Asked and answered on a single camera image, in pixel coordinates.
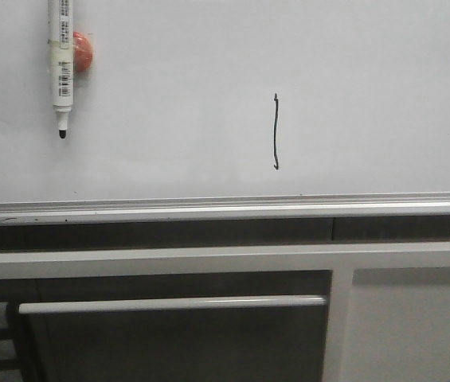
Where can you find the aluminium whiteboard tray rail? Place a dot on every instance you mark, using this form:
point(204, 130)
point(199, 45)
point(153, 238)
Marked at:
point(224, 208)

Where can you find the white whiteboard surface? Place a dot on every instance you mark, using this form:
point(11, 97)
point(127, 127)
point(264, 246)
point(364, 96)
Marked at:
point(230, 99)

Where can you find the white black-tip marker pen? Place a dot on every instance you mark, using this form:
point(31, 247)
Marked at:
point(61, 61)

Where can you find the white horizontal round bar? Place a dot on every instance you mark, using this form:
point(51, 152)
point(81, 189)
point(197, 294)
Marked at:
point(171, 304)

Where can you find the red round magnet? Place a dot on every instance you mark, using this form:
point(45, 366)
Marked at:
point(83, 52)

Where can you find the white metal stand frame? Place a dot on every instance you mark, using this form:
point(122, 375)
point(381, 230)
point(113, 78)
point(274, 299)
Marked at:
point(390, 303)

